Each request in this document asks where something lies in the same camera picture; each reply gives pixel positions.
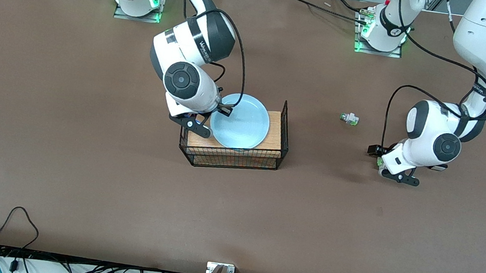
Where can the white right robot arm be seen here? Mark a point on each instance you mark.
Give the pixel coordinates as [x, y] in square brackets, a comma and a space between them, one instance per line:
[194, 42]

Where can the left gripper grey-white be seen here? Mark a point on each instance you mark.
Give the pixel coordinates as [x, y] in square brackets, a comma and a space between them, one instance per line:
[376, 150]

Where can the right gripper grey-white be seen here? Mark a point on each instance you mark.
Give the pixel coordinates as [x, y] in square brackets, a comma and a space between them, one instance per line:
[224, 110]

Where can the light blue round plate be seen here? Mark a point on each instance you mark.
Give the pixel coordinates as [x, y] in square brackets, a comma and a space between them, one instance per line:
[244, 123]

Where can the silver camera mount bracket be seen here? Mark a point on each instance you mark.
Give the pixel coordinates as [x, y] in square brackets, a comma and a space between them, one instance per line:
[211, 268]

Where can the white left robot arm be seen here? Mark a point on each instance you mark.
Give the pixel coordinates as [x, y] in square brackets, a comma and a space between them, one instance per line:
[482, 36]

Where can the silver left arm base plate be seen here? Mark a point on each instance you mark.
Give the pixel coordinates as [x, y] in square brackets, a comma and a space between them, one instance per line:
[376, 52]

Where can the red push button switch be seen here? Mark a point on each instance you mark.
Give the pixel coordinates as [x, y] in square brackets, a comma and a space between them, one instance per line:
[380, 162]

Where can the wooden board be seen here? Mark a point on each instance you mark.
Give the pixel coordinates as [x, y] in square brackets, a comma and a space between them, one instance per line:
[274, 136]

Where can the small white green connector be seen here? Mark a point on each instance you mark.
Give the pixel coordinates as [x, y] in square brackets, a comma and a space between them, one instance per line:
[350, 119]

